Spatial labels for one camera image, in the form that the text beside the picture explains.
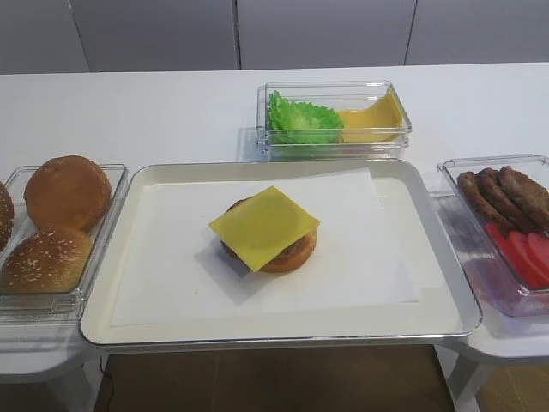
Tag bottom bun on tray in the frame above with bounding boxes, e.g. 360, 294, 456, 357
220, 226, 319, 273

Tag plain orange bun half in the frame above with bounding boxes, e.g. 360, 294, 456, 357
24, 155, 112, 233

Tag back brown patty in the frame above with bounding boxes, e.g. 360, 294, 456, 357
457, 172, 516, 235

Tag yellow cheese slice on burger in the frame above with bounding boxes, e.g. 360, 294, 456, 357
209, 186, 320, 272

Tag middle brown patty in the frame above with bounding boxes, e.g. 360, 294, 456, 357
477, 167, 540, 233

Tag clear bun container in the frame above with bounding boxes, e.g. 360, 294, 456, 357
1, 164, 129, 325

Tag sesame bun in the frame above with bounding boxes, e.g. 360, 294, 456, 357
1, 228, 93, 294
0, 183, 15, 251

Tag white metal serving tray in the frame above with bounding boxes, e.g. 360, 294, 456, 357
80, 160, 481, 352

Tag yellow cheese slices in container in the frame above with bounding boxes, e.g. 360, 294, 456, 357
339, 88, 408, 143

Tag green lettuce leaf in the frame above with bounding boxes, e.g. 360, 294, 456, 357
268, 91, 344, 145

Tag clear patty tomato container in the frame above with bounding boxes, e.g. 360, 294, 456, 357
434, 154, 548, 317

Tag middle red tomato slice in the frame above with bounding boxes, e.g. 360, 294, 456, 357
507, 231, 548, 289

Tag white paper sheet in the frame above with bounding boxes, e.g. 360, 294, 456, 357
112, 167, 419, 325

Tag front brown patty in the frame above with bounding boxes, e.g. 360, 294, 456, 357
498, 166, 548, 233

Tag brown patty on burger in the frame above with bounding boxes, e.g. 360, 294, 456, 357
226, 197, 250, 213

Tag red tomato slice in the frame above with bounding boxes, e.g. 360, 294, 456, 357
526, 233, 549, 275
485, 223, 532, 289
507, 231, 548, 289

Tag back red tomato slice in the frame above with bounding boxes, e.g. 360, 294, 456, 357
485, 223, 532, 289

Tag front red tomato slice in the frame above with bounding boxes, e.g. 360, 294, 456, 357
526, 233, 549, 275

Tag clear lettuce cheese container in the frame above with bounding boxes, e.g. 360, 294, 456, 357
256, 81, 412, 161

